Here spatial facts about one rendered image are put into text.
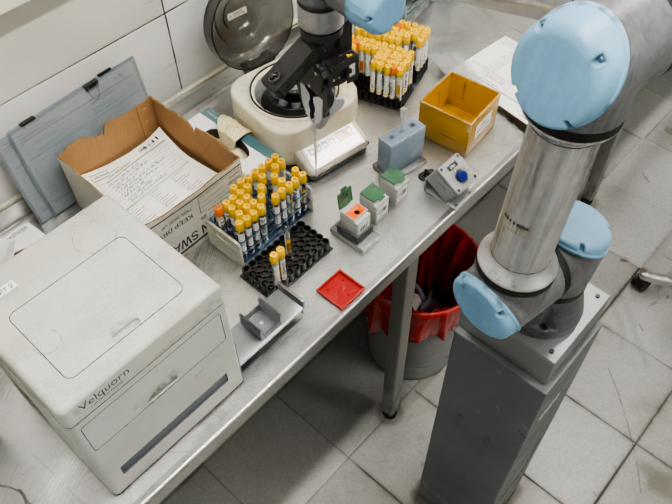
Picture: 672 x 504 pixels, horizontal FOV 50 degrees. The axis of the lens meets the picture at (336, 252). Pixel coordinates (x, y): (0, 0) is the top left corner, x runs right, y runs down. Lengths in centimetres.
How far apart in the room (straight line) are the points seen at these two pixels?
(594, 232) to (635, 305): 148
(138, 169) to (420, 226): 60
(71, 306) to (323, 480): 123
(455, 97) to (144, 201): 75
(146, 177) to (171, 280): 52
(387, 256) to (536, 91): 72
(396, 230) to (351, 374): 89
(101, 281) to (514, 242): 59
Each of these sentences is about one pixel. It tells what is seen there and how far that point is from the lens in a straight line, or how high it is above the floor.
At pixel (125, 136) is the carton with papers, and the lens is 161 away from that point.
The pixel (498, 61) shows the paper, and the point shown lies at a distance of 190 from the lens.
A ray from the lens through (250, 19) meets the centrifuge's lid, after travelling 174.
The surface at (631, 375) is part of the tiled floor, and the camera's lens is 246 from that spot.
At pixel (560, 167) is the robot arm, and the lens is 87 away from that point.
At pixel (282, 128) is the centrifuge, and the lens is 153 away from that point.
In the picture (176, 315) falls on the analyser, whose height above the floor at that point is 117.
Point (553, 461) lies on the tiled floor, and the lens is 225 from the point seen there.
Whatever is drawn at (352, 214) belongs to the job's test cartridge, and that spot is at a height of 95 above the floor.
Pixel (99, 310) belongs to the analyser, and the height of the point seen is 117.
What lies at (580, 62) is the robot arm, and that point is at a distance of 76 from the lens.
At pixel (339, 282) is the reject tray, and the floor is 88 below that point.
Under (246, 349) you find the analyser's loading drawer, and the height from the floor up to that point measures 91.
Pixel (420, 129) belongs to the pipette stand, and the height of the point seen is 97.
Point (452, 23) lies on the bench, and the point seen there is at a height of 87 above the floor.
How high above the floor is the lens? 201
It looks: 52 degrees down
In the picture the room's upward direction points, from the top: 1 degrees counter-clockwise
